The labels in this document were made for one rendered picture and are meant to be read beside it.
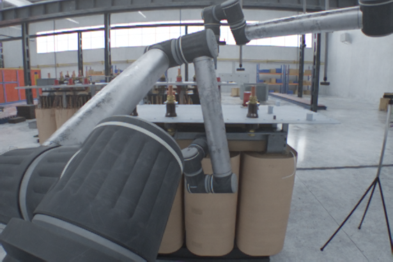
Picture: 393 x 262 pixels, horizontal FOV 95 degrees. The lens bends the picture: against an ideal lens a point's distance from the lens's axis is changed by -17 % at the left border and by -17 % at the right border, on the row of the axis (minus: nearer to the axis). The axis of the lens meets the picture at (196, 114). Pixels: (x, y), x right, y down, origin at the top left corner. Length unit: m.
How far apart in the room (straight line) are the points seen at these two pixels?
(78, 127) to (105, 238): 0.39
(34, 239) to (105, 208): 0.08
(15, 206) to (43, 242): 0.22
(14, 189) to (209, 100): 0.83
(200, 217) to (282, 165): 0.71
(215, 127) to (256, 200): 0.81
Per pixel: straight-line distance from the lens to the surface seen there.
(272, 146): 1.57
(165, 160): 0.36
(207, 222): 1.76
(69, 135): 0.61
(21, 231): 0.31
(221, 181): 1.14
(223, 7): 1.32
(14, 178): 0.49
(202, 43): 1.02
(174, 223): 1.84
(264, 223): 1.81
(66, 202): 0.31
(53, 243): 0.27
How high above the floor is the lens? 1.62
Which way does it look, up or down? 10 degrees down
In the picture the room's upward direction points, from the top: straight up
